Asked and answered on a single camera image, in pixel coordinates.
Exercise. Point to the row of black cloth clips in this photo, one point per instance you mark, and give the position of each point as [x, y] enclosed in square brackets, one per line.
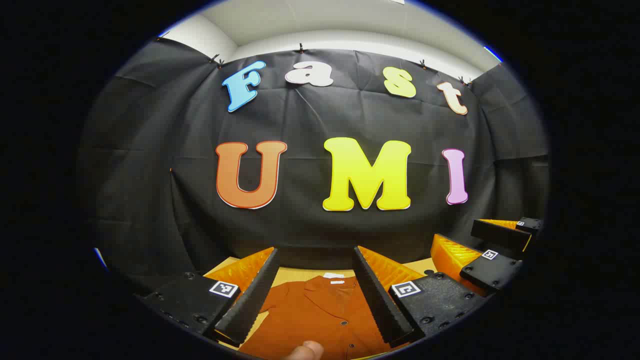
[301, 49]

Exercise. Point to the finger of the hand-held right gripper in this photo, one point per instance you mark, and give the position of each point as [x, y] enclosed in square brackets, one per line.
[500, 234]
[492, 272]

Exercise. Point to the black backdrop cloth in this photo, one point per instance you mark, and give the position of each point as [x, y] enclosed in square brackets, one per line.
[150, 150]

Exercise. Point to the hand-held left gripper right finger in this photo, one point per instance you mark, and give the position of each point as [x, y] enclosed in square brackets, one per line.
[377, 300]

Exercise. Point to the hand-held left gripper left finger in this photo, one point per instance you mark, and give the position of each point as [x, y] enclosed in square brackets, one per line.
[252, 295]

